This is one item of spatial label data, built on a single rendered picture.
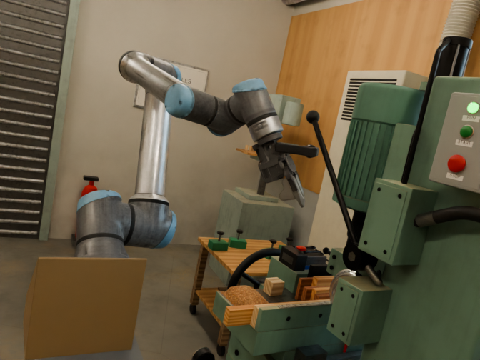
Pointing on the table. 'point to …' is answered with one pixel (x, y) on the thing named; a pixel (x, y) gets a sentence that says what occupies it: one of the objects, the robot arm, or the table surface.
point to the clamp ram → (318, 271)
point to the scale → (303, 304)
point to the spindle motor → (373, 138)
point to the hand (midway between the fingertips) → (303, 201)
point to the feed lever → (354, 256)
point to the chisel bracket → (336, 261)
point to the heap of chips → (243, 296)
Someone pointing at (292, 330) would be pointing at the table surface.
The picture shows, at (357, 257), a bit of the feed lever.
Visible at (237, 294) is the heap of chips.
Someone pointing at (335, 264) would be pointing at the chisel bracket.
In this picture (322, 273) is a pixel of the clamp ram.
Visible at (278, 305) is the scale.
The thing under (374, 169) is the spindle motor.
